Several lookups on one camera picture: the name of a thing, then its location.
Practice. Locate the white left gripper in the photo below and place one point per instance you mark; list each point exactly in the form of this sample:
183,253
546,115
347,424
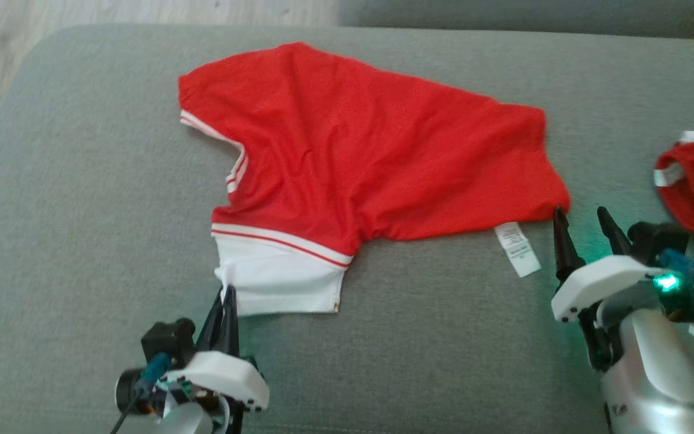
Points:
226,371

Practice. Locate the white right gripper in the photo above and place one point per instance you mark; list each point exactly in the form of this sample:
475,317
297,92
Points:
600,280

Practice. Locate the red white jersey shirt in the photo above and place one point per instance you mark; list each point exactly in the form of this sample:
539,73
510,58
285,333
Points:
359,150

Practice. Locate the grey sofa seat cushion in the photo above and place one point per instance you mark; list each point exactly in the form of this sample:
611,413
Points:
503,15

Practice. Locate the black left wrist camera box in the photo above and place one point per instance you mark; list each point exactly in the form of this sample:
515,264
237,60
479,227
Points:
166,340

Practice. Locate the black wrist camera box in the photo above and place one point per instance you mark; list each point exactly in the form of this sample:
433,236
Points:
654,238
166,340

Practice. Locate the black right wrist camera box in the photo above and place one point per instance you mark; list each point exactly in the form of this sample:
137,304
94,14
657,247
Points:
654,238

